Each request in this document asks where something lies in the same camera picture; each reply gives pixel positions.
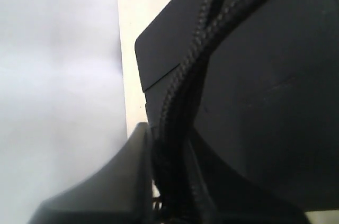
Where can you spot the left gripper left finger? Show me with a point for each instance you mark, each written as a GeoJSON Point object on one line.
{"type": "Point", "coordinates": [121, 192]}

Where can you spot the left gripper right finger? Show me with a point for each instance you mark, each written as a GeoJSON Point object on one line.
{"type": "Point", "coordinates": [221, 195]}

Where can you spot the black plastic carrying case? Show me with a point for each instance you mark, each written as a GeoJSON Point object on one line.
{"type": "Point", "coordinates": [269, 106]}

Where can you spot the white backdrop curtain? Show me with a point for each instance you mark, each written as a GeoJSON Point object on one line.
{"type": "Point", "coordinates": [62, 98]}

